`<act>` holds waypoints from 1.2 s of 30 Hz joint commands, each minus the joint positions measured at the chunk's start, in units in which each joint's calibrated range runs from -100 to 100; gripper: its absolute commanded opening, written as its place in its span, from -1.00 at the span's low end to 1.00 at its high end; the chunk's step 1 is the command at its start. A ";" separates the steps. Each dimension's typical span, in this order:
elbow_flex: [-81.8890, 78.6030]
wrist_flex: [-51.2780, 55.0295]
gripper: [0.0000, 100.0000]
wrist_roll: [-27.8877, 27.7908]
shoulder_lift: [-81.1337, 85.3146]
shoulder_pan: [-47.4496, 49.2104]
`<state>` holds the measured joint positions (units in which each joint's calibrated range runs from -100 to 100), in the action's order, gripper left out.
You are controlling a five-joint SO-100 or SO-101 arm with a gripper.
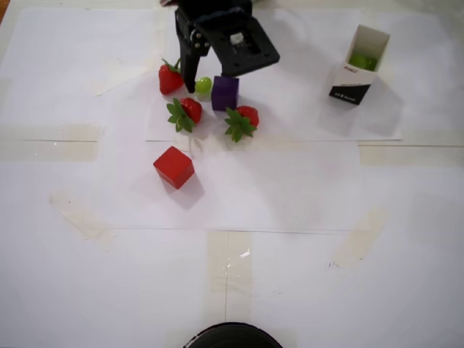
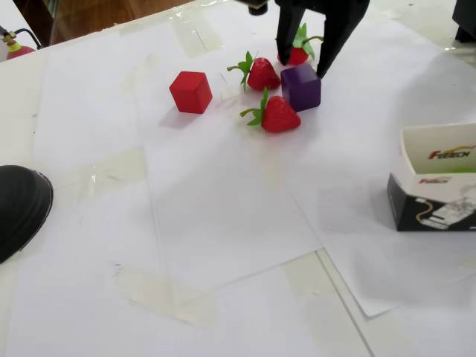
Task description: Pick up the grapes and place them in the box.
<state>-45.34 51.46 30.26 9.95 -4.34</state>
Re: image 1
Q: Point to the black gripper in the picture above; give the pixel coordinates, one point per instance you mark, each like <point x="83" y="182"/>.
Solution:
<point x="191" y="54"/>

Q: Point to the red plastic strawberry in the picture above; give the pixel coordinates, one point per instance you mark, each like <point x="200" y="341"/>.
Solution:
<point x="168" y="81"/>
<point x="192" y="108"/>
<point x="248" y="114"/>

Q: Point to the purple wooden cube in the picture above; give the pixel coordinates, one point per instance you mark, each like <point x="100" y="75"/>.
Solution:
<point x="224" y="95"/>

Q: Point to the white and black cardboard box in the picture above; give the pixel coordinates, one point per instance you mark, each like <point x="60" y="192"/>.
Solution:
<point x="349" y="78"/>

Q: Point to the translucent tape strip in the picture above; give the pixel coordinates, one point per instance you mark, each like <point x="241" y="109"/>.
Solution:
<point x="47" y="145"/>
<point x="359" y="235"/>
<point x="83" y="221"/>
<point x="235" y="275"/>
<point x="406" y="155"/>
<point x="116" y="78"/>

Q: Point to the red wooden cube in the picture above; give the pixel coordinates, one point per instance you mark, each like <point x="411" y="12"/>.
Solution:
<point x="174" y="166"/>

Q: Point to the black round object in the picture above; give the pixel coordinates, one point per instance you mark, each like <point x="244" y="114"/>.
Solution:
<point x="232" y="337"/>

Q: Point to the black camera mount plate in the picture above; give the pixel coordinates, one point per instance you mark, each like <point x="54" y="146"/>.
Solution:
<point x="253" y="54"/>

